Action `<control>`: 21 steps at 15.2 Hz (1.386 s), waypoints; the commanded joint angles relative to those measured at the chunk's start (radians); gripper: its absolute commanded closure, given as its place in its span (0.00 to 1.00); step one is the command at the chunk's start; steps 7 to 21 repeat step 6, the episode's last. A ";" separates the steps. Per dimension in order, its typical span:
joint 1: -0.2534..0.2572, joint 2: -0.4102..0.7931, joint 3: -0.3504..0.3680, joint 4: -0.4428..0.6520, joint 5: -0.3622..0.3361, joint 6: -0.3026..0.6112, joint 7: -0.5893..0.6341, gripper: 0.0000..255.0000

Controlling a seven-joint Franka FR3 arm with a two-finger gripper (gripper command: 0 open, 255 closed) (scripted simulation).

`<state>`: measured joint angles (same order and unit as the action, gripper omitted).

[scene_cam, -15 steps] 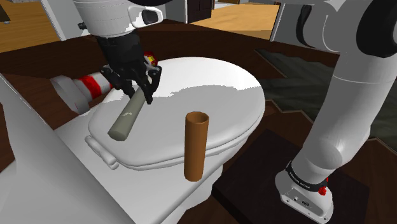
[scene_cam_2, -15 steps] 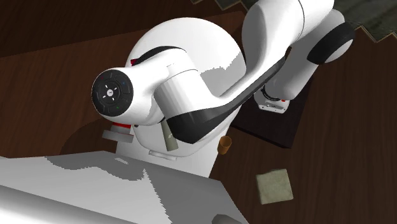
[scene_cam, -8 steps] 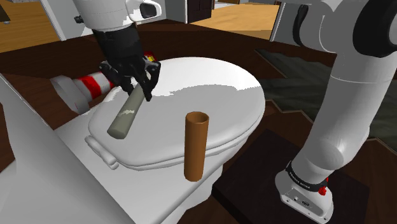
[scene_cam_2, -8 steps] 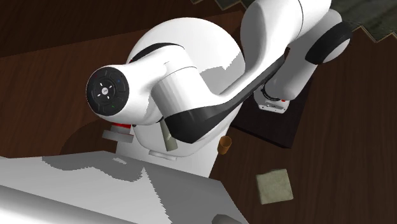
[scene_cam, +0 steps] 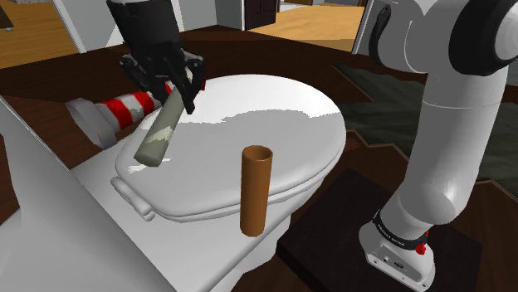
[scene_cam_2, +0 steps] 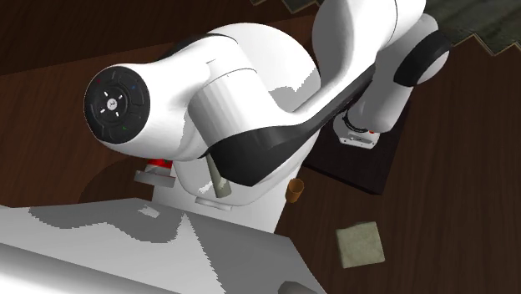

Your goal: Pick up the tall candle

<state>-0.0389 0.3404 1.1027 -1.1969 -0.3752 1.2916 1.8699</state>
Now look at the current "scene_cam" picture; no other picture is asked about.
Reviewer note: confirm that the dark robot stand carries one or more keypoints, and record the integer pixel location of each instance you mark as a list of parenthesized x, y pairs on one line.
[(323, 242)]

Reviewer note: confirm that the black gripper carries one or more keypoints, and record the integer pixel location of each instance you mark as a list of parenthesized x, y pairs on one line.
[(143, 28)]

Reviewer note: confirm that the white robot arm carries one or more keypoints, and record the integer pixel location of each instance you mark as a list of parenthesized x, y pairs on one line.
[(449, 153)]

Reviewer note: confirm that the dark grey floor mat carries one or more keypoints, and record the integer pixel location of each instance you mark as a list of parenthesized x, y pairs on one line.
[(384, 105)]

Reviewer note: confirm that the grey green tube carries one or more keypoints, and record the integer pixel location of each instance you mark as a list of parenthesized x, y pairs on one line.
[(160, 129)]

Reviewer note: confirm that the red white striped cylinder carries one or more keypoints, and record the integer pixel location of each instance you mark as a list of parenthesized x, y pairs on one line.
[(127, 107)]

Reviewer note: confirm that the white toilet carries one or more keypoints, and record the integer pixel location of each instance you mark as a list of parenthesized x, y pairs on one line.
[(263, 137)]

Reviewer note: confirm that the brown cardboard tube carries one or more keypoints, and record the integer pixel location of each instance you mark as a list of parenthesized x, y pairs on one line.
[(255, 190)]

